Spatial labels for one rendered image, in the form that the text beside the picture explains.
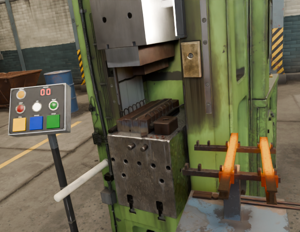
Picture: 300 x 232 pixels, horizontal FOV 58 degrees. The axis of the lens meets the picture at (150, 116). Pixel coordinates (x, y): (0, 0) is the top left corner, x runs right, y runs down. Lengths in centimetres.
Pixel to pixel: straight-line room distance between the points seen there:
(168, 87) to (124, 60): 54
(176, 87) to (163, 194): 71
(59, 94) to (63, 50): 744
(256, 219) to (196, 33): 84
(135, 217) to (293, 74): 616
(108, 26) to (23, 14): 857
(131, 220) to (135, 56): 96
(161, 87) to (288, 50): 564
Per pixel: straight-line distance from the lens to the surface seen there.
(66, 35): 892
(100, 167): 180
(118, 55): 140
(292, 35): 723
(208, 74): 135
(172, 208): 150
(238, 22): 168
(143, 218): 165
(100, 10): 144
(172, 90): 182
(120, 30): 137
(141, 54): 135
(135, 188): 155
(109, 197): 194
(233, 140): 115
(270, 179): 87
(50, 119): 160
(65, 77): 596
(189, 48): 134
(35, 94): 170
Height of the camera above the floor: 140
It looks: 17 degrees down
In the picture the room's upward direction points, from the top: 7 degrees counter-clockwise
